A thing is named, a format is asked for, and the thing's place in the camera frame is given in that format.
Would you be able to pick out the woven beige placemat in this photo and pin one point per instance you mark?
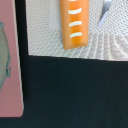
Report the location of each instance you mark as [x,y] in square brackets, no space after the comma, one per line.
[44,31]

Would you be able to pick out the small grey pot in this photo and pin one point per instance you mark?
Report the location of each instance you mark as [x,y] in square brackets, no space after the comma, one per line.
[4,56]

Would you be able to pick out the wooden handled knife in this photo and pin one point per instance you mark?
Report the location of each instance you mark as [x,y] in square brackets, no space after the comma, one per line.
[104,12]

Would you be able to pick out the yellow toy bread loaf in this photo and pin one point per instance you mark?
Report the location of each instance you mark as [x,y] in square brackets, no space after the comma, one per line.
[75,23]

